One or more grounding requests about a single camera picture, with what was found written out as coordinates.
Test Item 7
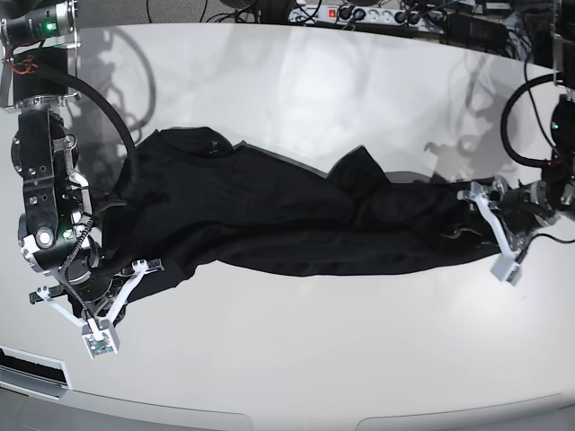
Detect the white power strip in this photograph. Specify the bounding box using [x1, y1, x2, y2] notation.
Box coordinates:
[287, 3, 444, 32]

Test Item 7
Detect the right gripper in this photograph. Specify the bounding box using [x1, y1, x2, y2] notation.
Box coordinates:
[57, 233, 134, 319]

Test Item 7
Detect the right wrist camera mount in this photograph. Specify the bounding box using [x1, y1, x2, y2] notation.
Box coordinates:
[29, 259, 164, 359]

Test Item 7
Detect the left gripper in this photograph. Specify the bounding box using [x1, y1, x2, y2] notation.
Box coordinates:
[489, 177, 559, 245]

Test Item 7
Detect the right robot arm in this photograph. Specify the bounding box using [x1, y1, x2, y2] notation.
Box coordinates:
[1, 1, 139, 318]

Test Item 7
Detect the white table slot bracket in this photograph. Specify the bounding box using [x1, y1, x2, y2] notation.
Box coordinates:
[1, 346, 73, 400]

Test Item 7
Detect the black t-shirt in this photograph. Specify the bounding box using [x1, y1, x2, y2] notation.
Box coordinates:
[99, 128, 498, 301]

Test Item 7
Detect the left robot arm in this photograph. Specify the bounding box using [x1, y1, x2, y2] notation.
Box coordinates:
[487, 1, 574, 250]

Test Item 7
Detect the black power adapter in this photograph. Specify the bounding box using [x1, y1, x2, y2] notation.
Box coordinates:
[447, 13, 509, 48]

